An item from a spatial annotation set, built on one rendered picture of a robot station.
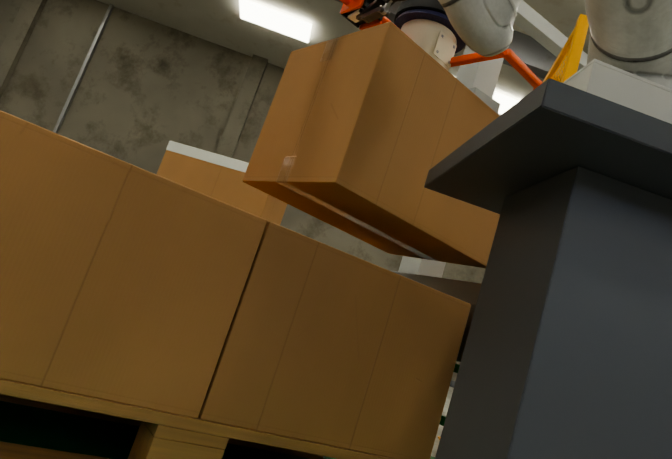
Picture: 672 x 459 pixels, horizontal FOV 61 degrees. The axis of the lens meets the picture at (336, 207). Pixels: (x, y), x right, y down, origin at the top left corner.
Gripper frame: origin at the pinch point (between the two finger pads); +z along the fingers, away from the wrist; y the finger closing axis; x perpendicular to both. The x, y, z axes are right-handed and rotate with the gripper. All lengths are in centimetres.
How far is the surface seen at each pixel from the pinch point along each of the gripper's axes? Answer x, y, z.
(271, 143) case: -7.3, 41.9, 9.4
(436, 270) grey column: 130, 39, 94
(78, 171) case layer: -49, 70, -20
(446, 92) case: 21.0, 18.4, -18.7
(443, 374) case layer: 43, 84, -20
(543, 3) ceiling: 380, -362, 327
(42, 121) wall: -51, -109, 1035
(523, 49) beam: 423, -340, 385
